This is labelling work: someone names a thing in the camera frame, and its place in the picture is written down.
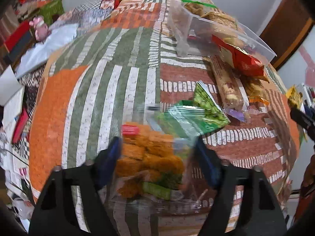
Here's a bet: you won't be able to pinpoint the green storage box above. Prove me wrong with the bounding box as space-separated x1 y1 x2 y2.
37 0 64 26

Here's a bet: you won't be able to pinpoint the red spicy crisps bag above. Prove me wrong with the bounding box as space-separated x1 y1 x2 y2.
212 35 265 78

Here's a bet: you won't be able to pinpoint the pink plush toy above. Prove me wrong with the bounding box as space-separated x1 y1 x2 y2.
29 16 50 42

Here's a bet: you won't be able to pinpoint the white plastic bag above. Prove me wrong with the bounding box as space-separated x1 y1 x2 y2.
15 23 79 79

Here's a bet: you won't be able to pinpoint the clear plastic storage bin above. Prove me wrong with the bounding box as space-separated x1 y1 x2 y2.
167 0 276 64

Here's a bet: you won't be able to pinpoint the green pea snack bag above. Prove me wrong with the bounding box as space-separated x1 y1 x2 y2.
168 81 231 137

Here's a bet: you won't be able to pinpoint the red flat box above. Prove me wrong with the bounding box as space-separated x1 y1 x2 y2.
4 20 30 53

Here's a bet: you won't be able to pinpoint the long biscuit roll pack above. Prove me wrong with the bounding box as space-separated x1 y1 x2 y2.
210 55 244 111

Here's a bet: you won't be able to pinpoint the patchwork striped bed blanket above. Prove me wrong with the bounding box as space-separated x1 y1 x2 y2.
29 0 302 236

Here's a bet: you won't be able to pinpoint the clear bag orange snacks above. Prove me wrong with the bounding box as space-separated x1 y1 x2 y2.
107 104 213 215

